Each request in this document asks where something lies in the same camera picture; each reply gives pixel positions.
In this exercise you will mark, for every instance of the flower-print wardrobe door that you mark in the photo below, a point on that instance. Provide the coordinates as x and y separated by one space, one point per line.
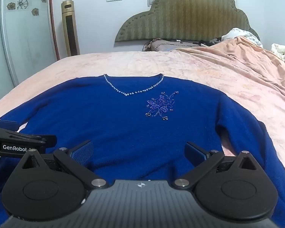
21 28

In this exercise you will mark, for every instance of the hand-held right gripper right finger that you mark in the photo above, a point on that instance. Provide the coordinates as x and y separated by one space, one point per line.
194 152

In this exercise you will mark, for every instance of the blue beaded sweater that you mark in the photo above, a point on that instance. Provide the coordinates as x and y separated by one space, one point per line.
123 123

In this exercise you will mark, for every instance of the olive padded headboard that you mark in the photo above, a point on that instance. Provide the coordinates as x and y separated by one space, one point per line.
187 16

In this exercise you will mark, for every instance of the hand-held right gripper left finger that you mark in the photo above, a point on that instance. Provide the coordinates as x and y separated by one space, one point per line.
83 151

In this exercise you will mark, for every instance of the gold tower fan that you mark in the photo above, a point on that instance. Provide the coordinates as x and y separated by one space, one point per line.
70 28

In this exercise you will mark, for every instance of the white crumpled clothes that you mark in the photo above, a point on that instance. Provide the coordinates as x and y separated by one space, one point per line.
242 36

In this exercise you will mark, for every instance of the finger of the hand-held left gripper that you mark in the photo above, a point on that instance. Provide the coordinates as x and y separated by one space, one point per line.
7 125
33 139

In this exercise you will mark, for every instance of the pink bed blanket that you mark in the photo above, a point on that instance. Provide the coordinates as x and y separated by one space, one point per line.
204 68

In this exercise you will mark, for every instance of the patterned pillow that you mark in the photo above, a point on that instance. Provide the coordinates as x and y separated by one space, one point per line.
161 44

